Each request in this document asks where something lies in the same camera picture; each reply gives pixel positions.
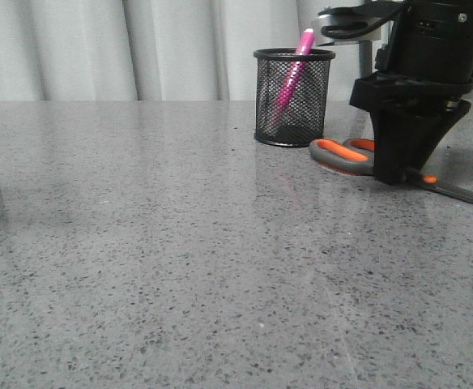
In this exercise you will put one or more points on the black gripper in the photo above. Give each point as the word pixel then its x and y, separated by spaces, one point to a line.
pixel 410 117

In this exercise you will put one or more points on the grey orange scissors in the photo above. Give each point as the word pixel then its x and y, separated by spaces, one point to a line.
pixel 356 157

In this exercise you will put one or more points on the pink pen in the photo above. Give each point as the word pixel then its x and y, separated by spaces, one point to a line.
pixel 290 80

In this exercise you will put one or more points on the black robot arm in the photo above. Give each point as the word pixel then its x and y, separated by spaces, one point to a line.
pixel 431 40

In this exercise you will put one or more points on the black mesh pen holder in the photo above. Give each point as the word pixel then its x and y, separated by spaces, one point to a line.
pixel 303 120

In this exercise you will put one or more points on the grey curtain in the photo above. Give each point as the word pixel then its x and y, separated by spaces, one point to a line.
pixel 141 50

